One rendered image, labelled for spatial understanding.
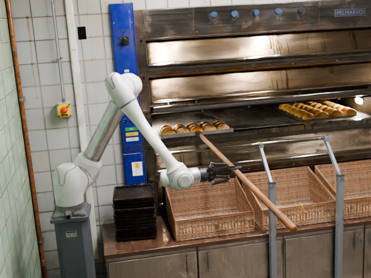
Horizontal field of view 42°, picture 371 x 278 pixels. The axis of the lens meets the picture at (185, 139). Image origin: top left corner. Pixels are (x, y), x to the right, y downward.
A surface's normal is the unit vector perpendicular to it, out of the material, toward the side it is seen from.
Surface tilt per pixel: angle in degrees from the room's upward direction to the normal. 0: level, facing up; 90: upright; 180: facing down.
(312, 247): 91
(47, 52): 90
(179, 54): 70
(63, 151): 90
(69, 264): 90
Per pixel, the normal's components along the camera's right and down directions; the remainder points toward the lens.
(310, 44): 0.12, -0.14
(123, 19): 0.18, 0.22
